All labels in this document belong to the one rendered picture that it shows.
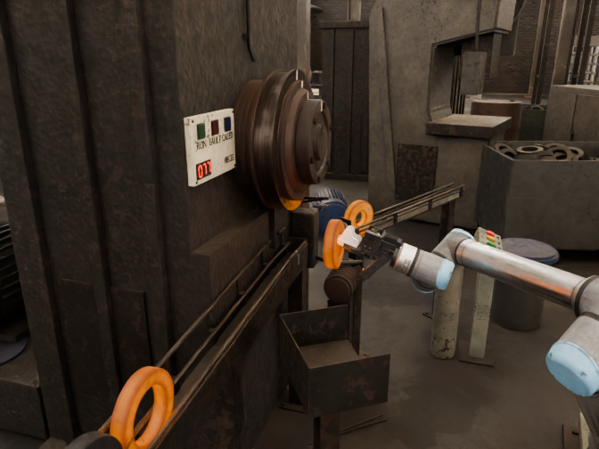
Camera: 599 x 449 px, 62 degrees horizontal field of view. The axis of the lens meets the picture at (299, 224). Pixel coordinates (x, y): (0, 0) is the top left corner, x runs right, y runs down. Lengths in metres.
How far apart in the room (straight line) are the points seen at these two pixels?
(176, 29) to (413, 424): 1.67
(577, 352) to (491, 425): 1.07
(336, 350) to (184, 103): 0.78
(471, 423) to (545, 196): 1.95
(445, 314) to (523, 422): 0.55
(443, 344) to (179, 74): 1.79
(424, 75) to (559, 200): 1.43
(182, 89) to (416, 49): 3.17
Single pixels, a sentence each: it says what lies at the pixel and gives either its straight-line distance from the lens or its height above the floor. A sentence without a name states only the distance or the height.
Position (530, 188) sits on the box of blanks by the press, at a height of 0.55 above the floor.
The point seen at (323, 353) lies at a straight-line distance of 1.44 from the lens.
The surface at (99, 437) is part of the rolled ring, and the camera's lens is 1.01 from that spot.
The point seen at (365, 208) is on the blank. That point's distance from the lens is 2.24.
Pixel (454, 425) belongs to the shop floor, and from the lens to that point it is 2.23.
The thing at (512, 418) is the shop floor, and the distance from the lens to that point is 2.34.
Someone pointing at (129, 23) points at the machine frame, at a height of 1.46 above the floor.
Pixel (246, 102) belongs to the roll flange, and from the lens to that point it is 1.61.
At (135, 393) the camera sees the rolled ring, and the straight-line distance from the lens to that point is 1.07.
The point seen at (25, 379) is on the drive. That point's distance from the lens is 2.20.
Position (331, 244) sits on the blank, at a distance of 1.51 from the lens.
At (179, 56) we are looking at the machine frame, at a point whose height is 1.39.
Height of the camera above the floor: 1.39
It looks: 19 degrees down
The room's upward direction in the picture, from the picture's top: straight up
